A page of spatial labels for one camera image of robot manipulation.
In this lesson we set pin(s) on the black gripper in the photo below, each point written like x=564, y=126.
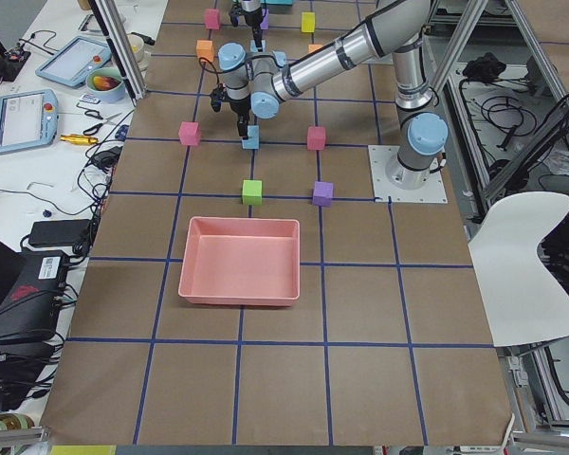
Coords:
x=240, y=110
x=252, y=17

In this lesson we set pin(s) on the light blue block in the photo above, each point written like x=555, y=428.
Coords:
x=252, y=141
x=254, y=48

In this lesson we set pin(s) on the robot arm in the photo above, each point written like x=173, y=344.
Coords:
x=251, y=5
x=257, y=84

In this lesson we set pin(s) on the purple block right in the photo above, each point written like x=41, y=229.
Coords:
x=265, y=20

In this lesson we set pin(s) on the purple block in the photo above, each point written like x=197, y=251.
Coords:
x=265, y=20
x=323, y=193

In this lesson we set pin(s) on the cyan plastic bin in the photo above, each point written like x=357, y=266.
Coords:
x=280, y=2

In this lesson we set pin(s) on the magenta block back right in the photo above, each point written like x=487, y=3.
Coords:
x=212, y=19

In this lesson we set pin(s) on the magenta block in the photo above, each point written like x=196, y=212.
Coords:
x=189, y=133
x=315, y=138
x=212, y=19

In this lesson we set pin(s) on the yellow block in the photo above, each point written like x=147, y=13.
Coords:
x=308, y=22

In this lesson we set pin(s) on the magenta block back left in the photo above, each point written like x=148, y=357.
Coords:
x=189, y=133

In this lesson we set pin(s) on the orange block back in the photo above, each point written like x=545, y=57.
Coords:
x=204, y=49

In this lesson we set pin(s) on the orange block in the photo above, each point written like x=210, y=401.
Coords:
x=204, y=49
x=314, y=47

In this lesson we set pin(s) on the orange block front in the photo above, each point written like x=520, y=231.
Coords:
x=314, y=47

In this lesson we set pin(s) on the green block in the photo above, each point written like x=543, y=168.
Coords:
x=252, y=192

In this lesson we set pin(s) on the magenta block front left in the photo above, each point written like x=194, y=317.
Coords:
x=315, y=138

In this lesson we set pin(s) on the purple block left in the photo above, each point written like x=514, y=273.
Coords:
x=323, y=193

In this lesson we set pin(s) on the bowl with yellow lemon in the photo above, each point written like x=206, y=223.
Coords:
x=138, y=47

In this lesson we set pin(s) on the pink plastic bin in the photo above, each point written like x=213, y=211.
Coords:
x=241, y=261

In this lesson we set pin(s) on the green bowl with fruit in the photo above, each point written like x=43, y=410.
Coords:
x=106, y=84

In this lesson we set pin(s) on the gold cylinder tool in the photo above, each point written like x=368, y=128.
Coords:
x=79, y=139

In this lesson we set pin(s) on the teach pendant far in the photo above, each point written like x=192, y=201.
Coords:
x=71, y=65

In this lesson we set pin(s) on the teach pendant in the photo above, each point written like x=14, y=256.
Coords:
x=28, y=120
x=71, y=65

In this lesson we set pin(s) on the teach pendant near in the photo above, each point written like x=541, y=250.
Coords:
x=28, y=120

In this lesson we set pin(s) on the black power adapter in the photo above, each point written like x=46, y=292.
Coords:
x=58, y=233

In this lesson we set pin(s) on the white chair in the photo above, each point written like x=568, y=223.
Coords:
x=523, y=301

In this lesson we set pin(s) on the aluminium frame post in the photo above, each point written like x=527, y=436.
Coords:
x=112, y=29

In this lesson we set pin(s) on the black handled scissors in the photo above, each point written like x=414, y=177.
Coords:
x=94, y=129

